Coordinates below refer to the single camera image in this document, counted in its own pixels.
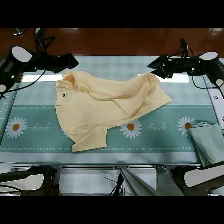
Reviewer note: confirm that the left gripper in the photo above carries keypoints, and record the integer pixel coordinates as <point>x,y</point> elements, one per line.
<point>65,61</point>

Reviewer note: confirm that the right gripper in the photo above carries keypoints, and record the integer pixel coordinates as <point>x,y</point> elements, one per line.
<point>163,66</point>

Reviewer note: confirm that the pale yellow T-shirt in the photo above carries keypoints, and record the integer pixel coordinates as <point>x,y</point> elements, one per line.
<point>110,106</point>

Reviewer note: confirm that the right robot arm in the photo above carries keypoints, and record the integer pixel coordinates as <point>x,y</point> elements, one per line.
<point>213,68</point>

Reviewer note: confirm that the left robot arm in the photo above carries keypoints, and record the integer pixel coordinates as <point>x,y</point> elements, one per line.
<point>11,68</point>

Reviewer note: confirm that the pale green garment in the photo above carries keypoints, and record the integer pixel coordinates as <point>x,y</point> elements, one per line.
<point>210,143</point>

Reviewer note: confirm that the silver frame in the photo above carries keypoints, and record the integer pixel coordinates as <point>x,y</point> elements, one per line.
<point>140,184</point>

